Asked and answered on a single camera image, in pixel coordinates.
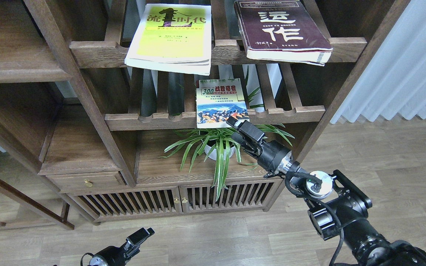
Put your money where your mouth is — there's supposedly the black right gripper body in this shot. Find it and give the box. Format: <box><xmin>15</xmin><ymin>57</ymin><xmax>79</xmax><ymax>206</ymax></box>
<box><xmin>240</xmin><ymin>121</ymin><xmax>293</xmax><ymax>174</ymax></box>

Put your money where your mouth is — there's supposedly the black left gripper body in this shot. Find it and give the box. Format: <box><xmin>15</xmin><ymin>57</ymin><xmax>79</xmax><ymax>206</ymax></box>
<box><xmin>92</xmin><ymin>238</ymin><xmax>141</xmax><ymax>266</ymax></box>

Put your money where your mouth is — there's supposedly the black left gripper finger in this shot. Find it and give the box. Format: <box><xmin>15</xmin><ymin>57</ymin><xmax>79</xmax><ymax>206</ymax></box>
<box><xmin>126</xmin><ymin>228</ymin><xmax>155</xmax><ymax>247</ymax></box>

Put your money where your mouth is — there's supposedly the small colourful paperback book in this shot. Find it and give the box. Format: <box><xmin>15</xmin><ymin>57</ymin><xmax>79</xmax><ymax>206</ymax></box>
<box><xmin>196</xmin><ymin>78</ymin><xmax>250</xmax><ymax>129</ymax></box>

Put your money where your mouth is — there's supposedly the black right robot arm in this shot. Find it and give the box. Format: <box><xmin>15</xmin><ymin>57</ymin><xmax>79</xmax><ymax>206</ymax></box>
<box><xmin>227</xmin><ymin>117</ymin><xmax>426</xmax><ymax>266</ymax></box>

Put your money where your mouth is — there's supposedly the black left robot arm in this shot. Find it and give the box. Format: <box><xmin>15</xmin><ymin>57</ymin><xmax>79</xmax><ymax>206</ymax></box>
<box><xmin>40</xmin><ymin>229</ymin><xmax>135</xmax><ymax>266</ymax></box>

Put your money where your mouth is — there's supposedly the green spider plant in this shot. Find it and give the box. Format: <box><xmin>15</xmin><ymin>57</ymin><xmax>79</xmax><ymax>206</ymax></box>
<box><xmin>159</xmin><ymin>66</ymin><xmax>294</xmax><ymax>202</ymax></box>

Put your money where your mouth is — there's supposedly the white plant pot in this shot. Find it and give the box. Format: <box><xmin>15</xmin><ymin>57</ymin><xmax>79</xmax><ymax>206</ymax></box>
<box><xmin>204</xmin><ymin>141</ymin><xmax>236</xmax><ymax>161</ymax></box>

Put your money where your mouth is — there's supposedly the yellow green book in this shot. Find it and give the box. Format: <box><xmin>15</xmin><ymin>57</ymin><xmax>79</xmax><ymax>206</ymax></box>
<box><xmin>124</xmin><ymin>3</ymin><xmax>212</xmax><ymax>75</ymax></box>

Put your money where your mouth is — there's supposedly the dark red book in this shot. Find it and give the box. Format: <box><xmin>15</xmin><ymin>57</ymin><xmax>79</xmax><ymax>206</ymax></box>
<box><xmin>234</xmin><ymin>0</ymin><xmax>333</xmax><ymax>66</ymax></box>

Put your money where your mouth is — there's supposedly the dark wooden bookshelf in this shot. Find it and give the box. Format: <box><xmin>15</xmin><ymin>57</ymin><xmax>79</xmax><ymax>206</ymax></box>
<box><xmin>0</xmin><ymin>0</ymin><xmax>409</xmax><ymax>224</ymax></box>

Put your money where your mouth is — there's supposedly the white curtain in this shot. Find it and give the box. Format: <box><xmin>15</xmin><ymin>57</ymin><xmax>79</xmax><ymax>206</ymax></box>
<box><xmin>331</xmin><ymin>0</ymin><xmax>426</xmax><ymax>123</ymax></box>

